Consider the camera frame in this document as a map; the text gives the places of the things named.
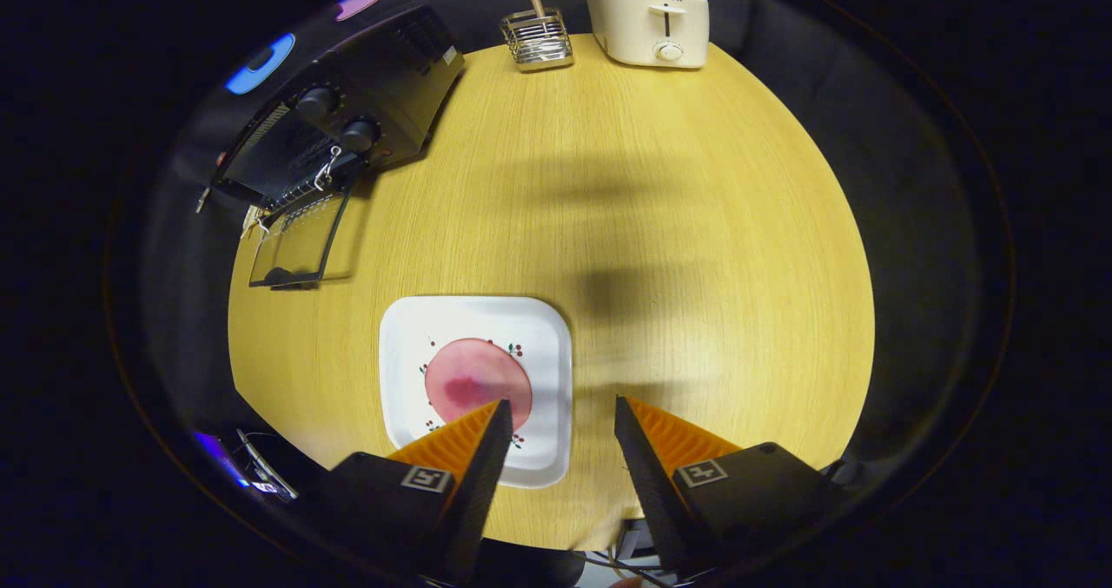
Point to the white square dish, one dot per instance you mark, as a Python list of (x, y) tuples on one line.
[(521, 345)]

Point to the pink round meat slice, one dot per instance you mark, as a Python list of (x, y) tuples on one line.
[(473, 384)]

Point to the white pop-up toaster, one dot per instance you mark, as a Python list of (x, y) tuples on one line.
[(647, 23)]

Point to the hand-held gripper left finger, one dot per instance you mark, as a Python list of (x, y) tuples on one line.
[(473, 484)]

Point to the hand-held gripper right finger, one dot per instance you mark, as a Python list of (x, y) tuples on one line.
[(651, 484)]

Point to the small silver clip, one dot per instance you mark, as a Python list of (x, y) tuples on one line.
[(201, 199)]

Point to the black toaster oven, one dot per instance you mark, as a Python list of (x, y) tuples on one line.
[(391, 75)]

